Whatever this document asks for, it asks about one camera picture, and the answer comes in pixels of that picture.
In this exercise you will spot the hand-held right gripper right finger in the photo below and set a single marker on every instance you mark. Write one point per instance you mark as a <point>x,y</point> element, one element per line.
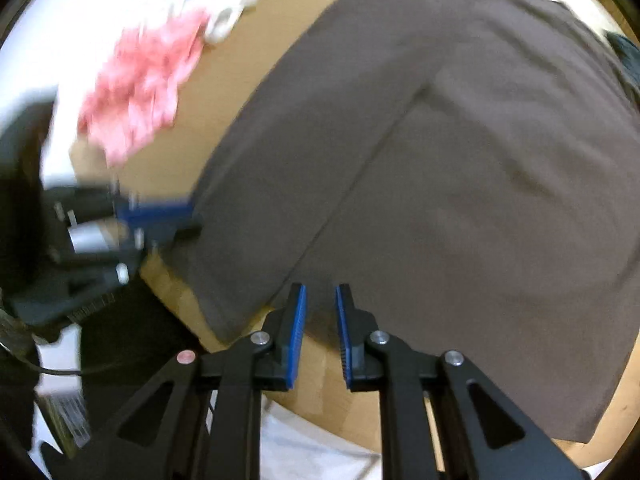
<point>344,340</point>

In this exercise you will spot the white garment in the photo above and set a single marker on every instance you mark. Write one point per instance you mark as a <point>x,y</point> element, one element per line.
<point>225,5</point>

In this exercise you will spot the person's black pants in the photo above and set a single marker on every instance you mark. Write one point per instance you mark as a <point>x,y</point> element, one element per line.
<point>140,330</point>

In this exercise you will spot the pink garment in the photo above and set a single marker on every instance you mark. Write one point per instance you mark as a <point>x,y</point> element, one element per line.
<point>140,90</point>

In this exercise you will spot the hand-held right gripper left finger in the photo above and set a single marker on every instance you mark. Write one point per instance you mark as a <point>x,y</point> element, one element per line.
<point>298,335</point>

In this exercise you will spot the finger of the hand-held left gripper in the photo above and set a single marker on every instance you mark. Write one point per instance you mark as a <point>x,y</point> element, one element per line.
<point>155,211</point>
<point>170,234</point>

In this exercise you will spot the brown sweater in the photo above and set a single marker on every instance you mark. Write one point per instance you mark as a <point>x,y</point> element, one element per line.
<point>450,160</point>

